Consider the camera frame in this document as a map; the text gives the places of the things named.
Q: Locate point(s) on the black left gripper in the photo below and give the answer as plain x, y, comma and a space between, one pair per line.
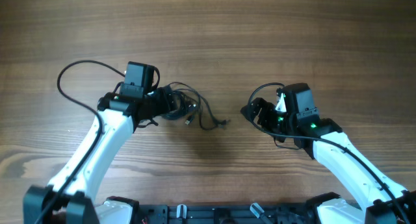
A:
166, 99

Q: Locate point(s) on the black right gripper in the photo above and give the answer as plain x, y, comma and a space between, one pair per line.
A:
266, 113

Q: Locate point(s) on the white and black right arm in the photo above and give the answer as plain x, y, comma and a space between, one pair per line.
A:
379, 199

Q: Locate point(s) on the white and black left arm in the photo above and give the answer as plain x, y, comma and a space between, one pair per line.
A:
69, 196

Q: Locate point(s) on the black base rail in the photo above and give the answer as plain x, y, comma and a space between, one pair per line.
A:
290, 213

